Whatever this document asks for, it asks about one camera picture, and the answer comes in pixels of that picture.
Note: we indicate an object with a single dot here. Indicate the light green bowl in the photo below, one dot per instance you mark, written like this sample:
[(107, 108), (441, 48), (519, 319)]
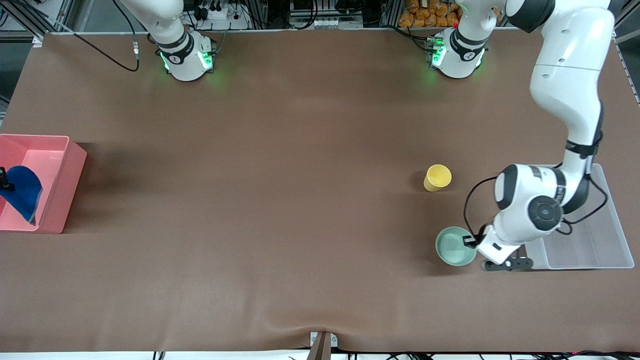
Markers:
[(452, 247)]

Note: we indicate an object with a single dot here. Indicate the blue cloth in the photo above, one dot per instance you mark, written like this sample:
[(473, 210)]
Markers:
[(25, 192)]

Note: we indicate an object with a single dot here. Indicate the yellow cup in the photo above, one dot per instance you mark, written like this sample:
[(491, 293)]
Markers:
[(436, 179)]

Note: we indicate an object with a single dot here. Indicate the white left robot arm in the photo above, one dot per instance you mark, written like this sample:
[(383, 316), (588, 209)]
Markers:
[(570, 75)]

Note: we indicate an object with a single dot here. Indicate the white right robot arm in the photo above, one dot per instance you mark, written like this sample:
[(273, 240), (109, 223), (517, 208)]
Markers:
[(182, 55)]

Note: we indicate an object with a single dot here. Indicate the pink plastic bin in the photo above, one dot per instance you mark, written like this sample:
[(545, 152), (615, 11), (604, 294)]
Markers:
[(60, 190)]

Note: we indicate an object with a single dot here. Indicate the clear plastic bin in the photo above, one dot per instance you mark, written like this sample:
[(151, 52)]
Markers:
[(595, 245)]

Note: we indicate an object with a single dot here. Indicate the brown table mat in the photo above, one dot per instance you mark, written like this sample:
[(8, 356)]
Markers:
[(300, 200)]

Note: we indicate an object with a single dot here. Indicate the orange packaged goods pile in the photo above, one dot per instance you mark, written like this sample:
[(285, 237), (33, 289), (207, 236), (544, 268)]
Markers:
[(425, 17)]

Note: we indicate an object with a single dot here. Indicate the grey power strip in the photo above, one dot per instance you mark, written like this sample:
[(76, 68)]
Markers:
[(325, 22)]

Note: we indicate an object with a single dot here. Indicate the white power strip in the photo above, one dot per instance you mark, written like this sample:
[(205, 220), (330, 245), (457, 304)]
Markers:
[(220, 15)]

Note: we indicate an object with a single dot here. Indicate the aluminium frame corner bracket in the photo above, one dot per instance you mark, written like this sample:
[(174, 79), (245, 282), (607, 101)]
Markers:
[(38, 40)]

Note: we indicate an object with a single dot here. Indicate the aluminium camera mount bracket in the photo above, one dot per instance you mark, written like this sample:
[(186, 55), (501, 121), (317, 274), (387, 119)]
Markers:
[(322, 345)]

